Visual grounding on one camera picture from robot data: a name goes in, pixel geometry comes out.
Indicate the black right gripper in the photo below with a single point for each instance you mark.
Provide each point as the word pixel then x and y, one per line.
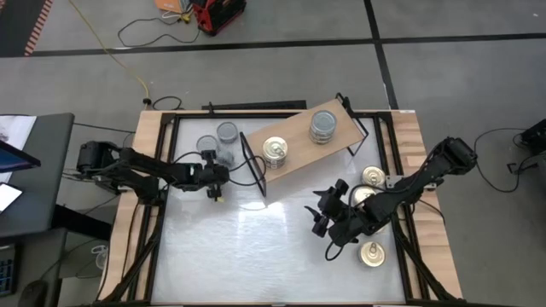
pixel 347 224

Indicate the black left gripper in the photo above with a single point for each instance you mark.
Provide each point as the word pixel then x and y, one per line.
pixel 211 175

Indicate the green Bumble Bee tuna can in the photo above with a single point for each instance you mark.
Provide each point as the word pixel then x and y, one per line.
pixel 320 143
pixel 321 137
pixel 323 120
pixel 205 143
pixel 320 140
pixel 227 132

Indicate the blue Wild Planet tuna can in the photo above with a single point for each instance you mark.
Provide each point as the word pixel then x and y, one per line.
pixel 273 166
pixel 361 194
pixel 372 253
pixel 373 176

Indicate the tin can stack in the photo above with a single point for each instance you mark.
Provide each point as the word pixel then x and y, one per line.
pixel 275 147

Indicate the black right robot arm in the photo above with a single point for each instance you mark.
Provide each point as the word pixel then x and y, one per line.
pixel 409 187

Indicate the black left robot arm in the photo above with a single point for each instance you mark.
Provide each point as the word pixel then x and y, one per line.
pixel 149 168

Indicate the black flat bar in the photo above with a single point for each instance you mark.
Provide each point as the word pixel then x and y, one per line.
pixel 256 105

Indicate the red black equipment case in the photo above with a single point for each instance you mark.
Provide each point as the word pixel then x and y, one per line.
pixel 219 15

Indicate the dark grey side desk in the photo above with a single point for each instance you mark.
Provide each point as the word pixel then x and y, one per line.
pixel 47 179

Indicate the orange pad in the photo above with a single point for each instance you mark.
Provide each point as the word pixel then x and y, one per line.
pixel 170 5

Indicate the blue screen tablet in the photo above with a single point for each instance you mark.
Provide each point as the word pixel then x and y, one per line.
pixel 15 158

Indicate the white paper sheet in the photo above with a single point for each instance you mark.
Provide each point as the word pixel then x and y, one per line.
pixel 17 128

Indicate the black computer mouse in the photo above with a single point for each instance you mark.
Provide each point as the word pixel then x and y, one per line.
pixel 32 294

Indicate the black floor equipment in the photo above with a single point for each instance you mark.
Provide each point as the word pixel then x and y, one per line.
pixel 535 136

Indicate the black mat orange striped edge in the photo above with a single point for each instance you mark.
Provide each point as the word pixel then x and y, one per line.
pixel 17 25

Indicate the black metal table frame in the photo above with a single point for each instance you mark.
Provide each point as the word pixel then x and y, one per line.
pixel 192 115

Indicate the grey metal bracket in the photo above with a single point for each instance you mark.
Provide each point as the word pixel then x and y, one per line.
pixel 394 181

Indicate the wooden shelf black metal frame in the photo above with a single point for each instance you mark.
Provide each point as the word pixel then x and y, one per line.
pixel 298 140

